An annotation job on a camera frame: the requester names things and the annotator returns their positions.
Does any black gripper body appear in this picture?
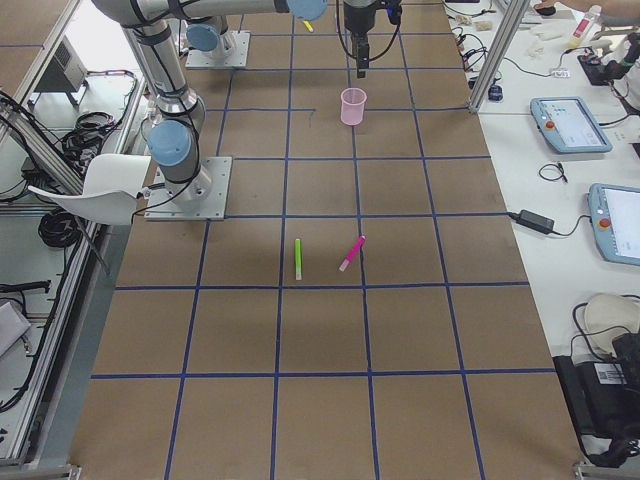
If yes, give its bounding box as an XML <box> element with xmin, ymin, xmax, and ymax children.
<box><xmin>343</xmin><ymin>0</ymin><xmax>402</xmax><ymax>35</ymax></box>

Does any pink highlighter pen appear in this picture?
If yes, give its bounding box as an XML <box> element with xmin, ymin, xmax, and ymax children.
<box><xmin>339</xmin><ymin>235</ymin><xmax>366</xmax><ymax>272</ymax></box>

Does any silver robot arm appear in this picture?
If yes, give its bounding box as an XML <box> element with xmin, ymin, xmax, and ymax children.
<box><xmin>186</xmin><ymin>1</ymin><xmax>402</xmax><ymax>78</ymax></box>
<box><xmin>94</xmin><ymin>1</ymin><xmax>327</xmax><ymax>204</ymax></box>

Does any pink mesh cup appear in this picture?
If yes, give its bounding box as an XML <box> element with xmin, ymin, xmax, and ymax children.
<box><xmin>340</xmin><ymin>87</ymin><xmax>367</xmax><ymax>126</ymax></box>

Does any green highlighter pen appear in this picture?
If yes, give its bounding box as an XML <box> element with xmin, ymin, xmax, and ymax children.
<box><xmin>294</xmin><ymin>238</ymin><xmax>303</xmax><ymax>281</ymax></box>

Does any far teach pendant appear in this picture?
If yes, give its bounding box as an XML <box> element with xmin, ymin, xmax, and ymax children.
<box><xmin>529</xmin><ymin>97</ymin><xmax>613</xmax><ymax>154</ymax></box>

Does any teach pendant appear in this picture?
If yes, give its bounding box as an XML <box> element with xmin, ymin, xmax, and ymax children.
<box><xmin>587</xmin><ymin>183</ymin><xmax>639</xmax><ymax>266</ymax></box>
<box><xmin>529</xmin><ymin>97</ymin><xmax>613</xmax><ymax>154</ymax></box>

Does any plastic bottle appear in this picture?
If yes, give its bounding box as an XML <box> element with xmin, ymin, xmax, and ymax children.
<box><xmin>567</xmin><ymin>5</ymin><xmax>601</xmax><ymax>50</ymax></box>

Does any black power adapter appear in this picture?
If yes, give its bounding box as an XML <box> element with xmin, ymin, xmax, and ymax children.
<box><xmin>517</xmin><ymin>210</ymin><xmax>554</xmax><ymax>235</ymax></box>

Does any white plastic chair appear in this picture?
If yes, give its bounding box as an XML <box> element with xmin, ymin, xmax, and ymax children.
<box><xmin>28</xmin><ymin>153</ymin><xmax>151</xmax><ymax>225</ymax></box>

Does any near teach pendant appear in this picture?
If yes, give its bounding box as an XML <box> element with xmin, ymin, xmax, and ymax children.
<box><xmin>587</xmin><ymin>183</ymin><xmax>639</xmax><ymax>266</ymax></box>

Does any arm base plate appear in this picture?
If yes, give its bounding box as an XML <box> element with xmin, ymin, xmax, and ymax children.
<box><xmin>186</xmin><ymin>30</ymin><xmax>251</xmax><ymax>70</ymax></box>
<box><xmin>143</xmin><ymin>156</ymin><xmax>232</xmax><ymax>221</ymax></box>

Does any aluminium frame post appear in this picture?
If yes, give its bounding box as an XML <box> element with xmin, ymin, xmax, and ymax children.
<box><xmin>468</xmin><ymin>0</ymin><xmax>529</xmax><ymax>113</ymax></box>

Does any small black cable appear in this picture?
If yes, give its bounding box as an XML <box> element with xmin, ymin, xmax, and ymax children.
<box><xmin>538</xmin><ymin>161</ymin><xmax>569</xmax><ymax>184</ymax></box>

